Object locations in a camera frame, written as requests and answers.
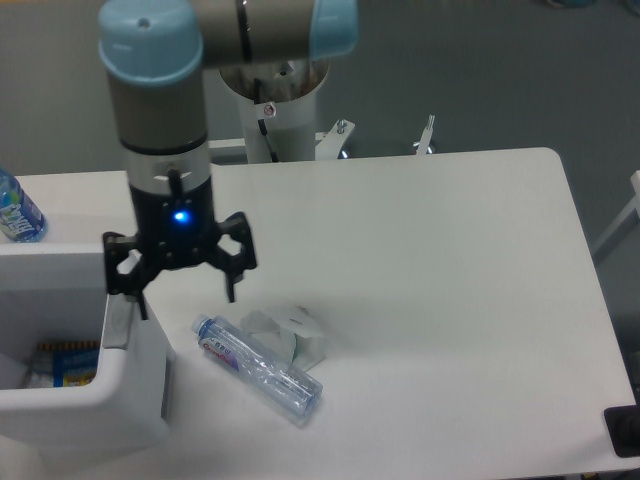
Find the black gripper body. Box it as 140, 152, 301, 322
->
130, 179, 220, 270

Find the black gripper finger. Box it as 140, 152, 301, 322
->
102, 231, 161, 321
204, 212, 258, 303

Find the white trash can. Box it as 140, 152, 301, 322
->
1, 243, 175, 479

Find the grey trash can push button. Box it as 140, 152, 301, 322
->
101, 294, 135, 350

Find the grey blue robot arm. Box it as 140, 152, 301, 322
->
98, 1, 359, 302

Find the blue label water bottle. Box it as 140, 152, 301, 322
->
1, 170, 48, 243

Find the blue yellow package in bin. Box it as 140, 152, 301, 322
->
24, 340, 100, 389

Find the clear empty plastic bottle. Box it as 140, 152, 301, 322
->
191, 315, 323, 425

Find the black clamp at table edge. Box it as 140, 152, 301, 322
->
604, 405, 639, 458

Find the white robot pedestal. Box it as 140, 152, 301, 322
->
220, 59, 330, 164

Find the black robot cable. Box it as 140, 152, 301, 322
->
252, 78, 280, 164

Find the white frame at right edge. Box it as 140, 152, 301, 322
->
591, 171, 639, 266

